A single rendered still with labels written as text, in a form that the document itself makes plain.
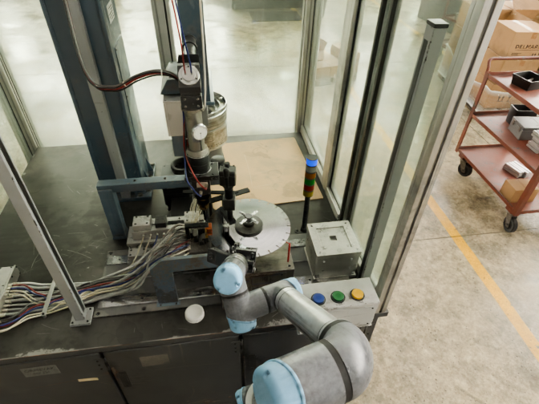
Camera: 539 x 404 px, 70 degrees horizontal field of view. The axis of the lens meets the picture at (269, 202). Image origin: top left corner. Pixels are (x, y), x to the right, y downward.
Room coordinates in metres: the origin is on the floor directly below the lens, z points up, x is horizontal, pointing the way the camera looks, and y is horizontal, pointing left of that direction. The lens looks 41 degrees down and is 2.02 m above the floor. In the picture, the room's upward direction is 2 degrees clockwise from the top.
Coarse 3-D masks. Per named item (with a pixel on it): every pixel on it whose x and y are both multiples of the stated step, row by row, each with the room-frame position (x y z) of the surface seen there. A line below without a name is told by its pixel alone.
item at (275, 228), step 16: (240, 208) 1.19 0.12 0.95; (256, 208) 1.19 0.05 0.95; (272, 208) 1.20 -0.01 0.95; (224, 224) 1.09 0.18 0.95; (272, 224) 1.10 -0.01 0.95; (288, 224) 1.11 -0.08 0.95; (224, 240) 1.01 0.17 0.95; (240, 240) 1.01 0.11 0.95; (256, 240) 1.01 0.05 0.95; (272, 240) 1.02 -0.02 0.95
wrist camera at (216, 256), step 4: (208, 248) 0.83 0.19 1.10; (212, 248) 0.83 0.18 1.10; (216, 248) 0.83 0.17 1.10; (208, 252) 0.82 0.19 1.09; (212, 252) 0.82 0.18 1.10; (216, 252) 0.81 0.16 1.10; (220, 252) 0.80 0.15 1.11; (224, 252) 0.80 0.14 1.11; (228, 252) 0.81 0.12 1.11; (208, 256) 0.82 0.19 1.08; (212, 256) 0.81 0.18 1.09; (216, 256) 0.80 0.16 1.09; (220, 256) 0.80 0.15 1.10; (224, 256) 0.79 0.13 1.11; (228, 256) 0.78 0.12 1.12; (208, 260) 0.81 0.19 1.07; (212, 260) 0.80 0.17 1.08; (216, 260) 0.80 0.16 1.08; (220, 260) 0.79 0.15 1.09; (224, 260) 0.78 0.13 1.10; (216, 264) 0.79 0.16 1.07; (220, 264) 0.78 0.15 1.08
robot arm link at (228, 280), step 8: (224, 264) 0.68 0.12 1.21; (232, 264) 0.67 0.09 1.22; (240, 264) 0.70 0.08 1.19; (216, 272) 0.64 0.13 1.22; (224, 272) 0.64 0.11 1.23; (232, 272) 0.64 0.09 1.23; (240, 272) 0.65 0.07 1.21; (216, 280) 0.62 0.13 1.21; (224, 280) 0.62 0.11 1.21; (232, 280) 0.62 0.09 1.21; (240, 280) 0.63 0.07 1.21; (216, 288) 0.61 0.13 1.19; (224, 288) 0.61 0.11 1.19; (232, 288) 0.61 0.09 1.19; (240, 288) 0.63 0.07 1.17; (224, 296) 0.62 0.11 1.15
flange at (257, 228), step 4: (240, 216) 1.13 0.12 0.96; (244, 216) 1.13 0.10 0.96; (256, 216) 1.14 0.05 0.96; (236, 220) 1.11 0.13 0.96; (240, 220) 1.11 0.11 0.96; (260, 220) 1.11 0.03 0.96; (236, 224) 1.09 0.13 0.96; (240, 224) 1.09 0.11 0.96; (244, 224) 1.08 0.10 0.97; (248, 224) 1.07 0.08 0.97; (252, 224) 1.08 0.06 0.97; (256, 224) 1.09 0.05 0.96; (260, 224) 1.09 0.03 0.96; (236, 228) 1.06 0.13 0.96; (240, 228) 1.06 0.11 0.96; (244, 228) 1.06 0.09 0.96; (248, 228) 1.06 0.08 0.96; (252, 228) 1.07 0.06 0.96; (256, 228) 1.07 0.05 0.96; (260, 228) 1.07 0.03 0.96; (240, 232) 1.05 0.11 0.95; (244, 232) 1.04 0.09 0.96; (248, 232) 1.04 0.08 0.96; (252, 232) 1.05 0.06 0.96; (256, 232) 1.05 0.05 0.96
